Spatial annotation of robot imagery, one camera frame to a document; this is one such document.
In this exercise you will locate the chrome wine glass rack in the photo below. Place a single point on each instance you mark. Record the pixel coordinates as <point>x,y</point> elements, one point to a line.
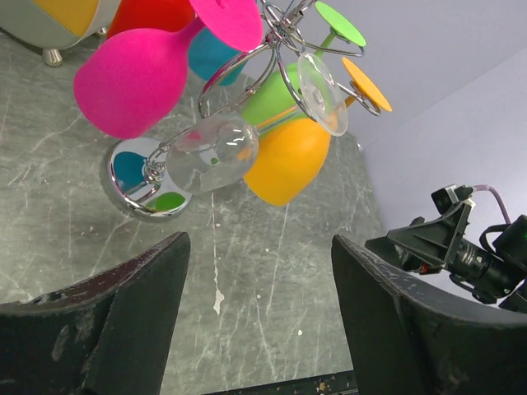
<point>133,173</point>

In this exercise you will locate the white round container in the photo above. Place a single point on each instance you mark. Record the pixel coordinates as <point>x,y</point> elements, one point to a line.
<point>54,25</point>

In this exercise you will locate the clear wine glass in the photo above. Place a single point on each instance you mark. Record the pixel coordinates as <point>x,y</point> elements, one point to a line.
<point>221,149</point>

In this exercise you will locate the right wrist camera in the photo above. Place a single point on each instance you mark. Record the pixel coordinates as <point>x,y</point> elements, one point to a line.
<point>447,197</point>

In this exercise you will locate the red wine glass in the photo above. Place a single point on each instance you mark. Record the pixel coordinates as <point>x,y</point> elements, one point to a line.
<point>168,15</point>

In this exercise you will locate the pink wine glass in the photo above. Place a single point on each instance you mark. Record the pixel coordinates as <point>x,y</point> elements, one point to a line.
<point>135,78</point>

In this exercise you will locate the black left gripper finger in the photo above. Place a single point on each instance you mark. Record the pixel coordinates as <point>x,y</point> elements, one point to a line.
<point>108,334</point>

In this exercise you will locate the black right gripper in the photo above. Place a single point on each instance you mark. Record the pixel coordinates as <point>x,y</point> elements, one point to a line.
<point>406,336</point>

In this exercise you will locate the green wine glass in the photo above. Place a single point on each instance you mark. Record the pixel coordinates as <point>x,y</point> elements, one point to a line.
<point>280,87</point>

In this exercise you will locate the blue wine glass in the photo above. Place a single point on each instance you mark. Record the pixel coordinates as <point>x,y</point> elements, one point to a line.
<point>207,54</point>

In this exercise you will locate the orange wine glass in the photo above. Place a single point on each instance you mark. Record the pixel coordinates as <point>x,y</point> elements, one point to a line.
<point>294,145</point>

